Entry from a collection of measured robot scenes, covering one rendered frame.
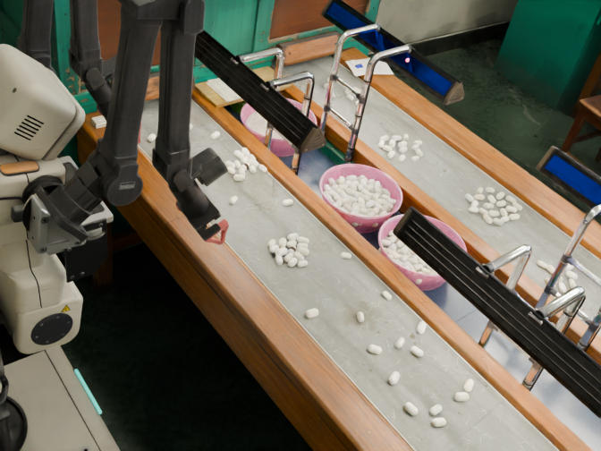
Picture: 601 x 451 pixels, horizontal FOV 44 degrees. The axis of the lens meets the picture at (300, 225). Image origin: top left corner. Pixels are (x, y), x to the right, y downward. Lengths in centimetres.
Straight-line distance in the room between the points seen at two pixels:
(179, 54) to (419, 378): 99
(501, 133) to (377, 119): 171
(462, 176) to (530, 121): 203
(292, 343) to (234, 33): 127
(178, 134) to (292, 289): 67
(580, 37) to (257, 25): 235
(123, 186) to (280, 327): 61
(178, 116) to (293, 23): 146
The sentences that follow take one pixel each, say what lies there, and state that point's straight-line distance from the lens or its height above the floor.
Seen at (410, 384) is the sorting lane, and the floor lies 74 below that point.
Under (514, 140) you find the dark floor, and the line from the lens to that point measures 434.
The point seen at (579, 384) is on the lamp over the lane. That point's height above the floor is 107.
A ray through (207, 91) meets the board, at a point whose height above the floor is 78.
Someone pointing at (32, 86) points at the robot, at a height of 139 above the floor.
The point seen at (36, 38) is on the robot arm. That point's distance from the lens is 178.
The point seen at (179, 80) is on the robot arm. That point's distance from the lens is 142.
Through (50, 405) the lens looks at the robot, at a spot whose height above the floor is 28.
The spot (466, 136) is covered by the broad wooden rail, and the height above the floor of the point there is 76.
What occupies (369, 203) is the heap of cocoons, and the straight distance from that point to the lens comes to 233.
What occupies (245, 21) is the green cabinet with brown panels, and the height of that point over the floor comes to 97.
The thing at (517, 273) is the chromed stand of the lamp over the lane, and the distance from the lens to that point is 182.
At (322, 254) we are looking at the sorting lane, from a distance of 211.
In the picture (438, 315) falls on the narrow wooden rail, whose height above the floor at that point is 76.
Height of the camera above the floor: 218
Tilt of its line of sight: 41 degrees down
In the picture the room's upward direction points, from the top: 12 degrees clockwise
